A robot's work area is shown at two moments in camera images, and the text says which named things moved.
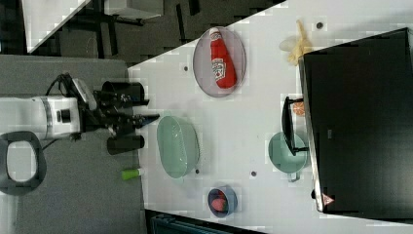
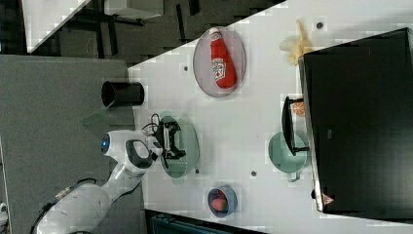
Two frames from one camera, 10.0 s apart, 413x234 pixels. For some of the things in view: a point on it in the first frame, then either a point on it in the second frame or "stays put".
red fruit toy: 217,204 stays put
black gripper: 110,116 → 165,134
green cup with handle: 282,158 stays put
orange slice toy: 298,108 stays put
